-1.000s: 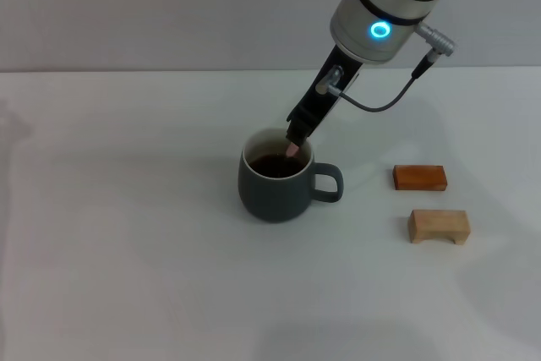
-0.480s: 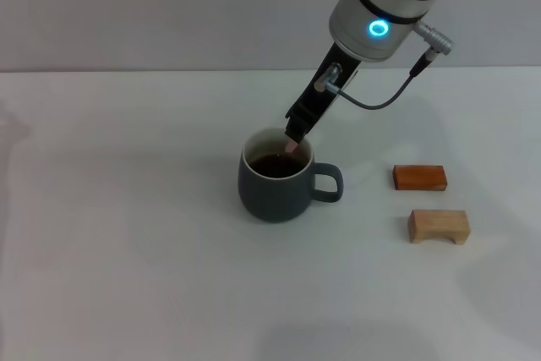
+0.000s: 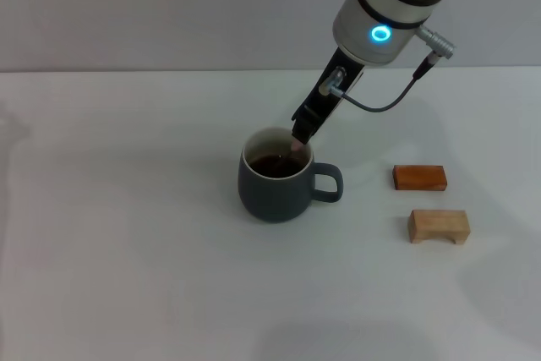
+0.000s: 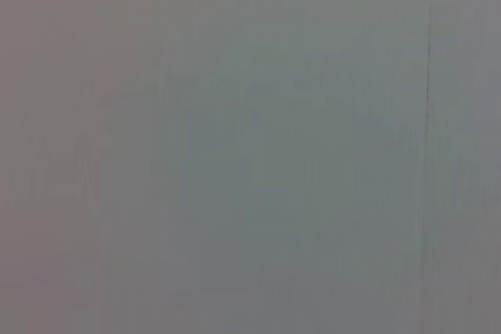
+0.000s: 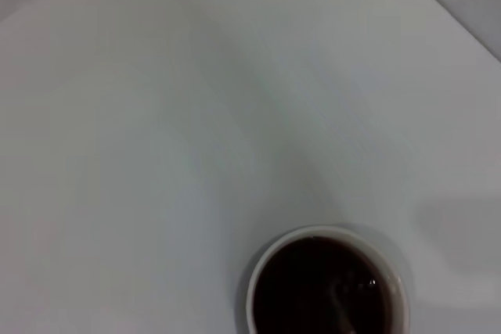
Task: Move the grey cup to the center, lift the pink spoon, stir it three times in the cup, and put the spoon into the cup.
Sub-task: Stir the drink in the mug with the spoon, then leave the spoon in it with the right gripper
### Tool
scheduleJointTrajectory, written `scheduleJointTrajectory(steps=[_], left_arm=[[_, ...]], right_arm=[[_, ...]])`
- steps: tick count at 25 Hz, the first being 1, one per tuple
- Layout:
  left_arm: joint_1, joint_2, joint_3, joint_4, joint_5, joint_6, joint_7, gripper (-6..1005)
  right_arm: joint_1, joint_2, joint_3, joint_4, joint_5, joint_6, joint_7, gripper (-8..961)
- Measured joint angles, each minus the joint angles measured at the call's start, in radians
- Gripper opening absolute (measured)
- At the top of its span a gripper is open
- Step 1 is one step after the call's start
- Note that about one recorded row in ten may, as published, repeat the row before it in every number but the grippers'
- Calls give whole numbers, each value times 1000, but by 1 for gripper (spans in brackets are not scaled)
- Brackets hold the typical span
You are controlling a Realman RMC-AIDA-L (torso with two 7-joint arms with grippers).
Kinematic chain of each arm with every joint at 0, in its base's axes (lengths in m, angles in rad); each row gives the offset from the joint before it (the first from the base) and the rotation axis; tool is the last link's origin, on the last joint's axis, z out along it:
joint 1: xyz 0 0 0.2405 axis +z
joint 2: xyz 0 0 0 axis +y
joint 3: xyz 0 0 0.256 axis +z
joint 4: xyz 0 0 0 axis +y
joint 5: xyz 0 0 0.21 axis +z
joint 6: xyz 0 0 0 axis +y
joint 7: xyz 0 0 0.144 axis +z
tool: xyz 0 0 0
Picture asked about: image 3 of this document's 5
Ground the dark brown wooden block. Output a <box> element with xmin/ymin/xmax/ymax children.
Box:
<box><xmin>391</xmin><ymin>164</ymin><xmax>448</xmax><ymax>193</ymax></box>

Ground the pink handled metal spoon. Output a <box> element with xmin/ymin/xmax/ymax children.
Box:
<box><xmin>276</xmin><ymin>137</ymin><xmax>306</xmax><ymax>170</ymax></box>

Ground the light wooden arch block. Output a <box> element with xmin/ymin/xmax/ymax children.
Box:
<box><xmin>407</xmin><ymin>209</ymin><xmax>471</xmax><ymax>247</ymax></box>

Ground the dark grey ceramic coffee mug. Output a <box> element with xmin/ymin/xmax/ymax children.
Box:
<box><xmin>237</xmin><ymin>126</ymin><xmax>344</xmax><ymax>223</ymax></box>

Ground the grey right gripper cable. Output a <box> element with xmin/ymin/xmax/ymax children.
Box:
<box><xmin>319</xmin><ymin>25</ymin><xmax>458</xmax><ymax>113</ymax></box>

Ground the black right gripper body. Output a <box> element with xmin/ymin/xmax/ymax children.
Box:
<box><xmin>290</xmin><ymin>46</ymin><xmax>365</xmax><ymax>128</ymax></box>

